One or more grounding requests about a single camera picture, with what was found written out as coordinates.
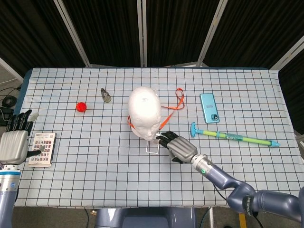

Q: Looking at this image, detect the light blue smartphone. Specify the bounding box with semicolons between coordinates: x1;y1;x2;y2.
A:
199;93;221;124

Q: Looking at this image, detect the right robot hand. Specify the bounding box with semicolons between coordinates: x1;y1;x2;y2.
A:
155;131;199;164

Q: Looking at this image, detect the blue checked tablecloth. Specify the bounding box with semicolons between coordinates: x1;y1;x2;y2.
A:
13;67;296;209

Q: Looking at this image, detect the coiled black cable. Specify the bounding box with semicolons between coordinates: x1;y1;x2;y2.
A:
1;95;17;107

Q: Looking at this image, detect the green cable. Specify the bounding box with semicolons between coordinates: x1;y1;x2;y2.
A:
200;208;212;228

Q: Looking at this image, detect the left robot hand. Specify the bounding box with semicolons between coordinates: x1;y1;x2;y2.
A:
0;109;46;165

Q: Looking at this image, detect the clear badge holder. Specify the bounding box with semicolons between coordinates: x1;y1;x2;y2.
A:
145;140;160;155

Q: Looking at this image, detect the black power adapter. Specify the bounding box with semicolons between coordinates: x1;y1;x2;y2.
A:
0;106;14;126

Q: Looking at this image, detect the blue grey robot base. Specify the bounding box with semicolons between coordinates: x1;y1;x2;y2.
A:
95;207;198;228

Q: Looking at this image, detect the green blue toy water pump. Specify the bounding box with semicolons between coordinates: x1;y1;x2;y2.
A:
190;122;281;148

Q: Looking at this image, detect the black screen panel white frame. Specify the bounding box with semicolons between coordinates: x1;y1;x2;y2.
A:
198;0;304;69
270;35;304;133
0;0;90;78
57;0;145;68
140;0;226;68

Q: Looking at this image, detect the white foam mannequin head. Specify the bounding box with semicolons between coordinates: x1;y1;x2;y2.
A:
128;86;162;141

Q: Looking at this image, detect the orange lanyard strap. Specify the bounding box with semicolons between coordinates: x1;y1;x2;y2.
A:
127;88;185;133

